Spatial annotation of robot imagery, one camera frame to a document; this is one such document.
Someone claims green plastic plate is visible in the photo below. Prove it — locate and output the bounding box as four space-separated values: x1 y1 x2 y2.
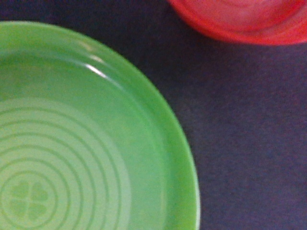
0 22 201 230

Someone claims black tablecloth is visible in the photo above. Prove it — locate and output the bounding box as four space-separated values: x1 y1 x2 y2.
0 0 307 230

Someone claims small red bowl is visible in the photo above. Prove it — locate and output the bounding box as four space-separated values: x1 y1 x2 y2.
169 0 307 46

